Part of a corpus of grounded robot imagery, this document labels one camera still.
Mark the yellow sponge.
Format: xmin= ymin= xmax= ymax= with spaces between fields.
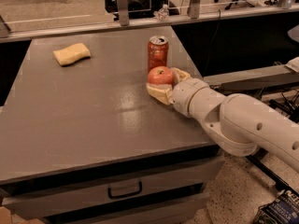
xmin=53 ymin=43 xmax=91 ymax=66

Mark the grey side shelf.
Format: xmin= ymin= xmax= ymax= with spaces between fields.
xmin=204 ymin=57 xmax=299 ymax=93

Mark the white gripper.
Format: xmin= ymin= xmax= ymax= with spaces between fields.
xmin=146 ymin=67 xmax=209 ymax=118

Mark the lower grey drawer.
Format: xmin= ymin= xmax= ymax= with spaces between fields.
xmin=45 ymin=189 xmax=209 ymax=224

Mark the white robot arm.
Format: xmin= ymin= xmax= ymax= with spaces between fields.
xmin=147 ymin=66 xmax=299 ymax=172

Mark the metal railing post left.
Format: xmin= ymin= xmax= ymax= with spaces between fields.
xmin=116 ymin=0 xmax=129 ymax=26

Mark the red apple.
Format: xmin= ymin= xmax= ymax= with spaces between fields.
xmin=148 ymin=66 xmax=174 ymax=85

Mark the grey drawer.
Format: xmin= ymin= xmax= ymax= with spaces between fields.
xmin=45 ymin=189 xmax=209 ymax=224
xmin=3 ymin=155 xmax=224 ymax=219

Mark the clear plastic water bottle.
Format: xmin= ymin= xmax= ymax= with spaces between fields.
xmin=154 ymin=4 xmax=169 ymax=21

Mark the grey drawer cabinet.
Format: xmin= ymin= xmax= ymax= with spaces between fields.
xmin=0 ymin=25 xmax=239 ymax=224

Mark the black metal floor frame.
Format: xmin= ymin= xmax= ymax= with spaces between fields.
xmin=247 ymin=148 xmax=291 ymax=191

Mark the metal railing post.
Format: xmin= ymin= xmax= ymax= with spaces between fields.
xmin=116 ymin=0 xmax=129 ymax=26
xmin=187 ymin=0 xmax=201 ymax=19

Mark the upper grey drawer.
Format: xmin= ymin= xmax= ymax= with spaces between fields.
xmin=3 ymin=155 xmax=224 ymax=219

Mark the black drawer handle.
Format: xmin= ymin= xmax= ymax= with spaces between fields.
xmin=107 ymin=181 xmax=143 ymax=200

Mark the metal railing post right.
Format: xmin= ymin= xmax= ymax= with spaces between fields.
xmin=187 ymin=0 xmax=201 ymax=19

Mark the black printed bag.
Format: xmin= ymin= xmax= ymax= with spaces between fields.
xmin=252 ymin=189 xmax=299 ymax=224

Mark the red coke can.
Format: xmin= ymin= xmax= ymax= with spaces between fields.
xmin=148 ymin=35 xmax=169 ymax=71

